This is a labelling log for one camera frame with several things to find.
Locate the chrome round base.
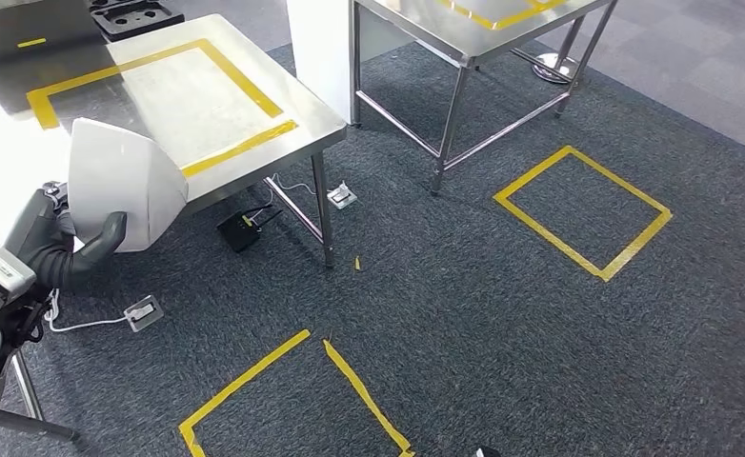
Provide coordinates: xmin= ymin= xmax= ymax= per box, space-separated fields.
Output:
xmin=532 ymin=51 xmax=579 ymax=85

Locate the grey flat case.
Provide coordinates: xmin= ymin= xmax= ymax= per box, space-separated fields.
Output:
xmin=0 ymin=5 xmax=106 ymax=65

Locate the grey floor socket box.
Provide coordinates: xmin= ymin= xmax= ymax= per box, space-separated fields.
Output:
xmin=327 ymin=181 xmax=358 ymax=210
xmin=123 ymin=294 xmax=164 ymax=333

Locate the stainless steel workbench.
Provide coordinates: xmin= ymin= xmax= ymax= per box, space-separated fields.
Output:
xmin=350 ymin=0 xmax=620 ymax=197
xmin=0 ymin=12 xmax=349 ymax=443

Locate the white plastic body part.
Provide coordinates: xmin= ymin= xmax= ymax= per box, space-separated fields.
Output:
xmin=68 ymin=117 xmax=190 ymax=253

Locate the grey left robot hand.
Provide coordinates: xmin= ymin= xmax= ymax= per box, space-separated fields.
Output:
xmin=3 ymin=183 xmax=129 ymax=291

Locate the black foam tray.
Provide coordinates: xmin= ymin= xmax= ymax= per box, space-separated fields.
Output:
xmin=88 ymin=0 xmax=186 ymax=42

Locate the white power cable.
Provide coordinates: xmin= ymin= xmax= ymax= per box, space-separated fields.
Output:
xmin=270 ymin=173 xmax=317 ymax=197
xmin=44 ymin=289 xmax=128 ymax=334

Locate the white pillar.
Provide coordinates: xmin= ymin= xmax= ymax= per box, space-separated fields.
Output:
xmin=286 ymin=0 xmax=418 ymax=126

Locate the black router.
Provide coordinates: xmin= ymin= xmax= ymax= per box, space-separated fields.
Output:
xmin=216 ymin=203 xmax=284 ymax=253

